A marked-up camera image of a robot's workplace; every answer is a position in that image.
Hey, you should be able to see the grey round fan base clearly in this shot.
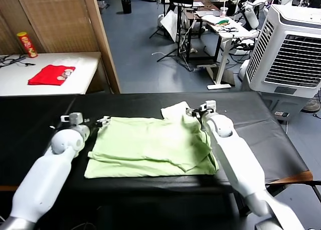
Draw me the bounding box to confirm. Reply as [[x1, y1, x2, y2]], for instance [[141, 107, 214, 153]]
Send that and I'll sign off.
[[300, 98, 321, 113]]

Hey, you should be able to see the small black table cover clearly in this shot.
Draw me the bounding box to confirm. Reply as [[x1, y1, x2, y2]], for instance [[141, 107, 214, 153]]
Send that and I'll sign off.
[[0, 94, 77, 188]]

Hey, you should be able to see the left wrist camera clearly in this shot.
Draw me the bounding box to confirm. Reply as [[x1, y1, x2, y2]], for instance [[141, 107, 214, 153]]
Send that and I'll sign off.
[[60, 112, 83, 125]]

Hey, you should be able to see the black cable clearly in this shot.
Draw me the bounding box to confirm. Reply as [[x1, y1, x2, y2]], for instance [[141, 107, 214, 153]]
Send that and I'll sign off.
[[0, 54, 36, 69]]

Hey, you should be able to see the black trash bin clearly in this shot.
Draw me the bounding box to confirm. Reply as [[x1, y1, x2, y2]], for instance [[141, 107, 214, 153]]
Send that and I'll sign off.
[[121, 0, 132, 14]]

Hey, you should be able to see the white humanoid robot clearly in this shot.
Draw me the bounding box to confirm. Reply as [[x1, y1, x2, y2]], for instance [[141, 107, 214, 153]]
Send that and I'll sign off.
[[233, 0, 296, 30]]

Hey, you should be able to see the white air cooler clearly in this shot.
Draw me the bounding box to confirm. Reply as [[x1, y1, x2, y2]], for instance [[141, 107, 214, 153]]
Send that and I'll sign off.
[[242, 4, 321, 119]]

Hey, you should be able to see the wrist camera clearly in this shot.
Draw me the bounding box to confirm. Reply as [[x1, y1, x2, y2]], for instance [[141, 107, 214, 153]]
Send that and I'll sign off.
[[200, 100, 217, 113], [60, 112, 83, 125]]

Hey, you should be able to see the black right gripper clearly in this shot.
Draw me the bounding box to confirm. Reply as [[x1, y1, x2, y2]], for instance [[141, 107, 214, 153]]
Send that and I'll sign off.
[[186, 107, 205, 127]]

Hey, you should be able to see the light green t-shirt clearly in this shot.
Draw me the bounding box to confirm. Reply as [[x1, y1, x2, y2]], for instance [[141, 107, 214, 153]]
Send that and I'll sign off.
[[84, 101, 220, 179]]

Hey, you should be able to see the red chips can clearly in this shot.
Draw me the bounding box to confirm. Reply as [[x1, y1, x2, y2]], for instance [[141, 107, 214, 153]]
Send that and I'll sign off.
[[16, 31, 38, 58]]

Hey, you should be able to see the wooden folding screen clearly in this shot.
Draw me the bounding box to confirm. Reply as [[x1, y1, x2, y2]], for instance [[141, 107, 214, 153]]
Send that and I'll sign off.
[[0, 0, 121, 94]]

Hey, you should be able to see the large black table cover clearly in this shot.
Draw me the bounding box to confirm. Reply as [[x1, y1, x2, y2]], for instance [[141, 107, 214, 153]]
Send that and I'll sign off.
[[30, 91, 309, 230]]

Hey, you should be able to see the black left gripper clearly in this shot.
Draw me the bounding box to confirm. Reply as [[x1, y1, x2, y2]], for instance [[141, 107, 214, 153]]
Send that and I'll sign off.
[[87, 116, 111, 138]]

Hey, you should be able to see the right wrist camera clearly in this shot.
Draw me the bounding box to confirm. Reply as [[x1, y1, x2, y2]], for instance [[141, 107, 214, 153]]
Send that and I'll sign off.
[[200, 100, 217, 113]]

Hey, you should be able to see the black table frame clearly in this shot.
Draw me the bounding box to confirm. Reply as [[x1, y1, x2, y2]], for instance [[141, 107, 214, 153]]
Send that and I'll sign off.
[[265, 181, 321, 213]]

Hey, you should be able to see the white reflector board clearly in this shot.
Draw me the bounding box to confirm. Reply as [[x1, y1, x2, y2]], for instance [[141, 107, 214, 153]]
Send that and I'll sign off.
[[160, 10, 179, 43]]

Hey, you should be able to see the red folded shirt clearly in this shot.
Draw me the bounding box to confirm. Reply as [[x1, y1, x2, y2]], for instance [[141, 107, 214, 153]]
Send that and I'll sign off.
[[27, 64, 76, 86]]

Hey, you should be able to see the white side table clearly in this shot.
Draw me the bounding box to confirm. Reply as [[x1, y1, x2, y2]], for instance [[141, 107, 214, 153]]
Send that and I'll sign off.
[[0, 51, 102, 96]]

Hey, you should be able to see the white standing desk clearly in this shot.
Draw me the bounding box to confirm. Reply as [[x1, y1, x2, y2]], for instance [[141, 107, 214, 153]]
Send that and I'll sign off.
[[194, 8, 259, 90]]

